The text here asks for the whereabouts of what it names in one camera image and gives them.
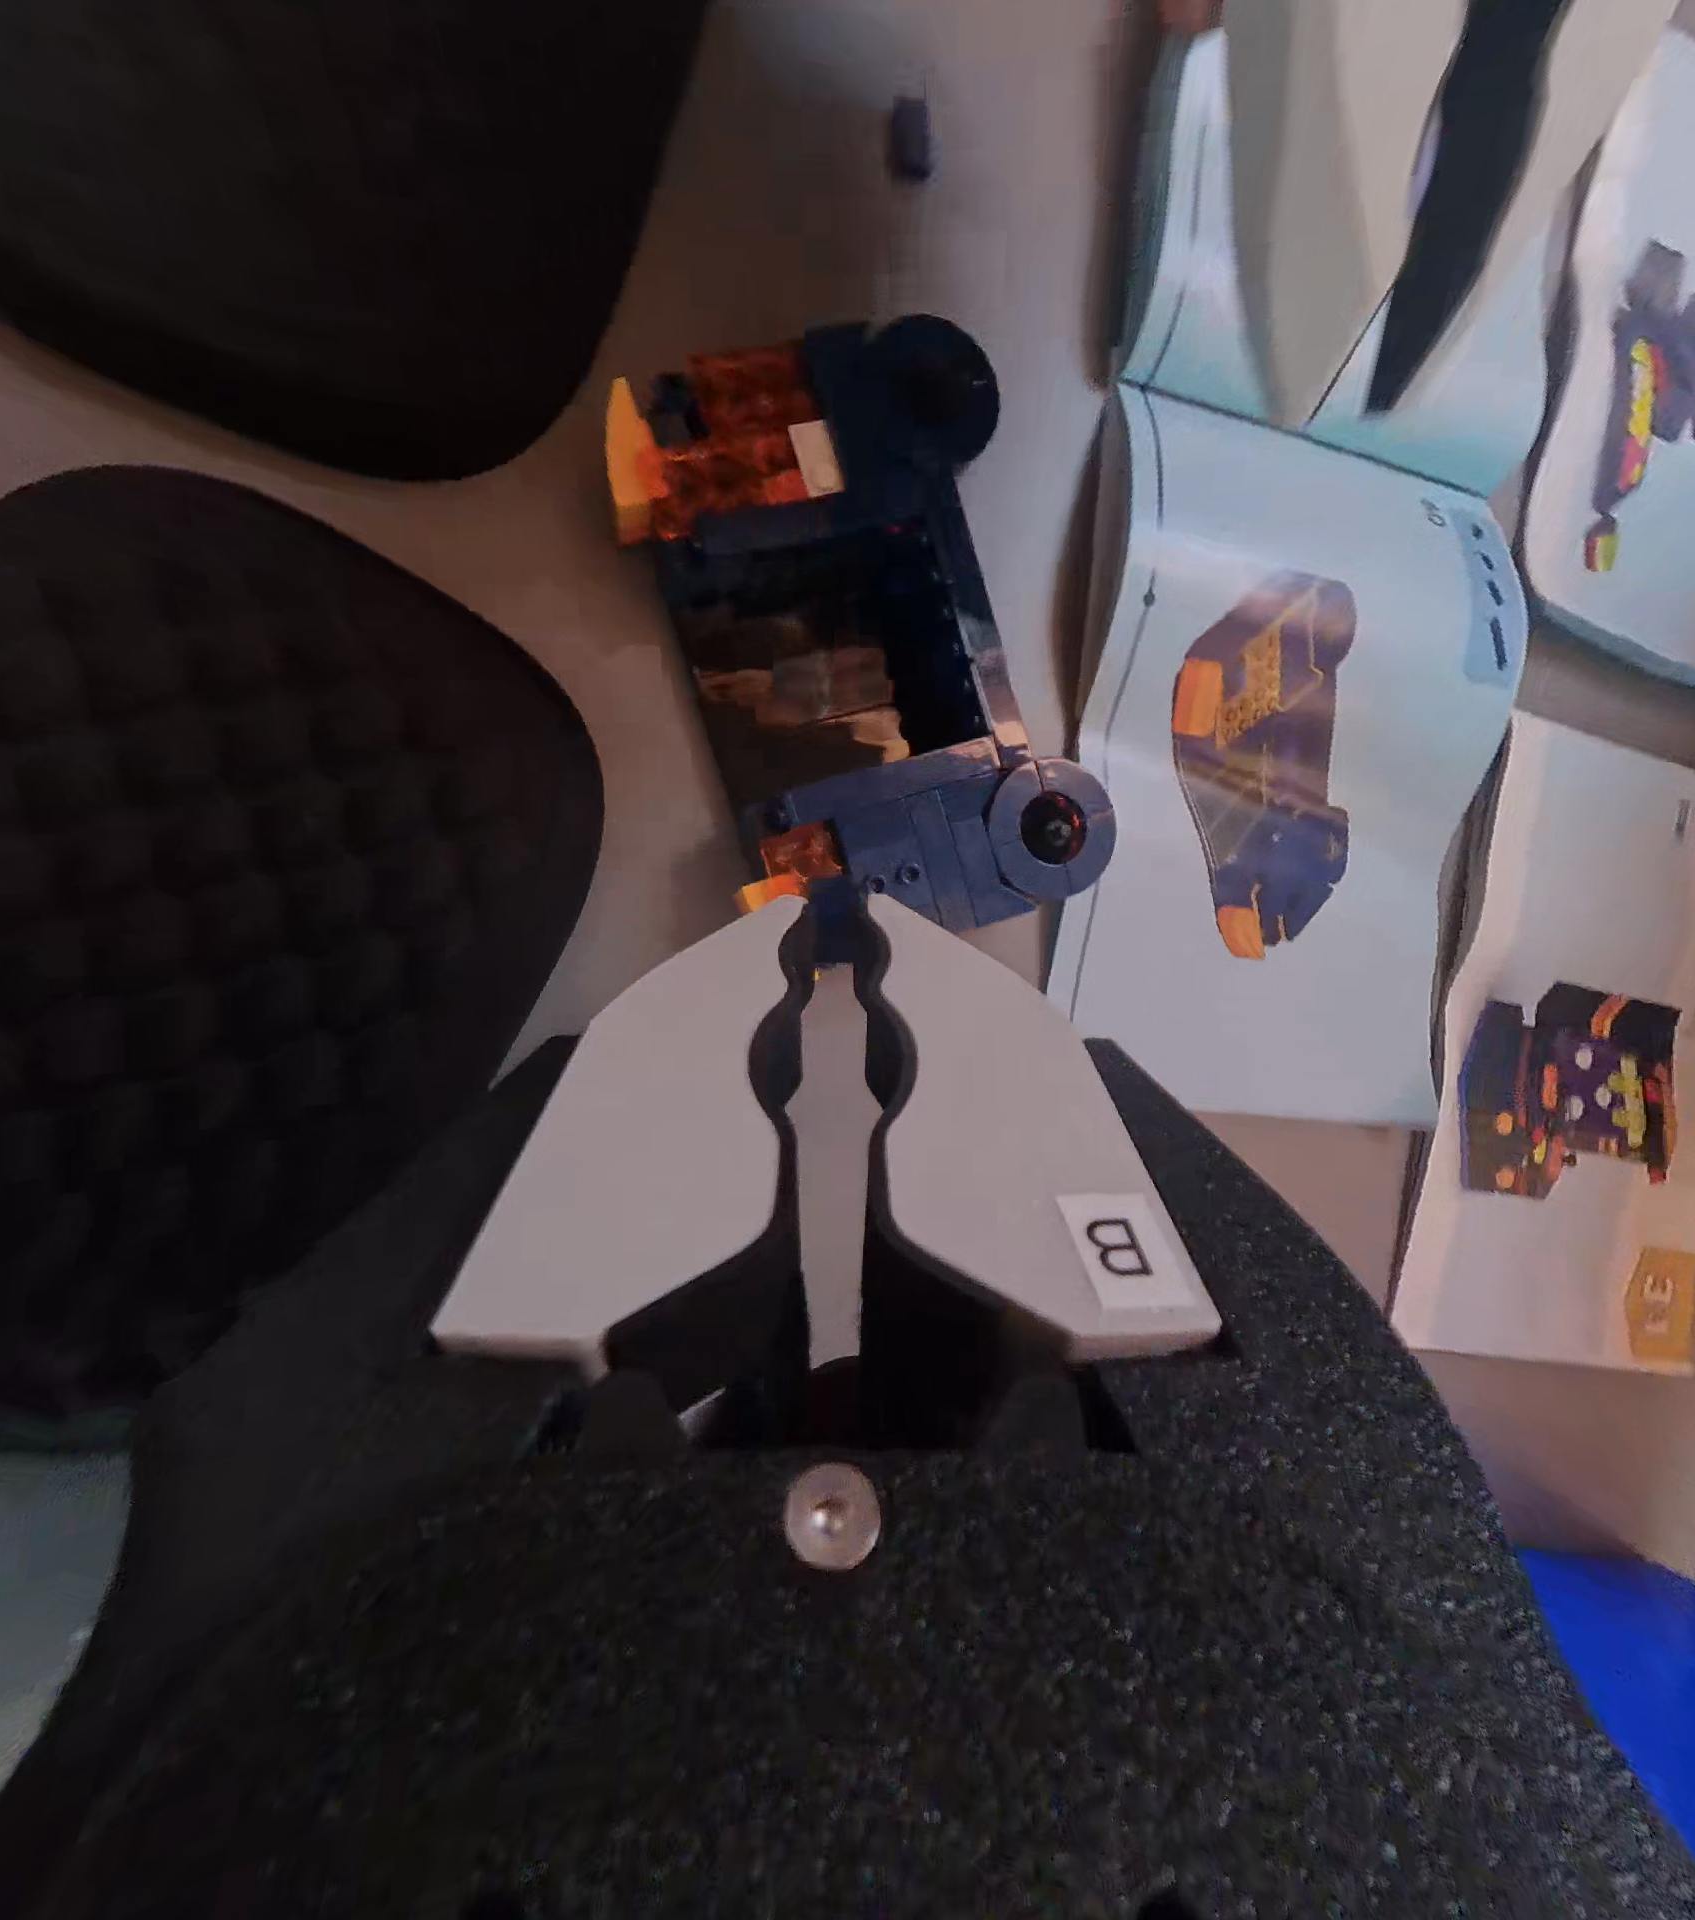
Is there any blue orange brick model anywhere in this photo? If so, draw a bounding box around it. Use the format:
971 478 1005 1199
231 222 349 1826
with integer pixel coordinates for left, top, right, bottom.
601 312 1120 962

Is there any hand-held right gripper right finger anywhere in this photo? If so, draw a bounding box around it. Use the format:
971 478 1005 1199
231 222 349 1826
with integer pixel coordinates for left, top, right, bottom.
860 898 1226 1422

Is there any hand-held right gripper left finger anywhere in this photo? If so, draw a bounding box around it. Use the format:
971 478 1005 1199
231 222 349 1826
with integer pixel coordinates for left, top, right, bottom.
432 898 814 1422

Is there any blue plastic bin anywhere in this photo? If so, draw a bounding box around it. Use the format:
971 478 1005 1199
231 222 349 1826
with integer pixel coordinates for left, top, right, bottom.
1513 1548 1695 1920

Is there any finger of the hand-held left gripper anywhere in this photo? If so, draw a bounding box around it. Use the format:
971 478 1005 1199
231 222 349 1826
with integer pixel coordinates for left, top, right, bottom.
1215 0 1475 431
1366 0 1683 416

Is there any black bumpy cushion pad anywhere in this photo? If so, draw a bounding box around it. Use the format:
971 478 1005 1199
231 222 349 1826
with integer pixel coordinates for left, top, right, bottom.
0 466 606 1441

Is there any instruction booklet purple model cover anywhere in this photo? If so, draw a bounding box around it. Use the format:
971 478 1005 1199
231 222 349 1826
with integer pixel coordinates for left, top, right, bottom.
1513 24 1695 724

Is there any instruction booklet arcade machine cover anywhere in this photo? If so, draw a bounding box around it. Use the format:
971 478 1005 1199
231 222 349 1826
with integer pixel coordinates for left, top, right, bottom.
1385 710 1695 1372

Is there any open instruction booklet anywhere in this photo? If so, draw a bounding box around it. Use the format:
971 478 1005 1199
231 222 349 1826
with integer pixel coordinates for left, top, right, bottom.
1051 30 1540 1129

